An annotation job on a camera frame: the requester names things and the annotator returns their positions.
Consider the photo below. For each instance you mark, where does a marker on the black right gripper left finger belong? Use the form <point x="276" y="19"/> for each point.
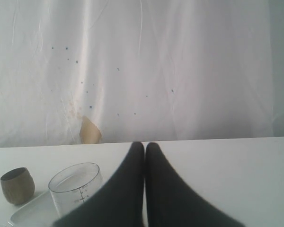
<point x="119" y="202"/>

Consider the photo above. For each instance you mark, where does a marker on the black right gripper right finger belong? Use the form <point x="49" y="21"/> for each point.
<point x="171" y="202"/>

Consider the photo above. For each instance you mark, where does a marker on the clear plastic shaker cup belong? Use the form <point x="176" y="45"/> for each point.
<point x="74" y="185"/>

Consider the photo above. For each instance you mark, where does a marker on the brown wooden cup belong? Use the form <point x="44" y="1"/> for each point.
<point x="17" y="186"/>

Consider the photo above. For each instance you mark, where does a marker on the white rectangular tray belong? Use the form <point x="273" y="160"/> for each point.
<point x="39" y="212"/>

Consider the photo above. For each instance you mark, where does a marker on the white plastic backdrop sheet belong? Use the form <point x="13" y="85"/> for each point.
<point x="139" y="70"/>

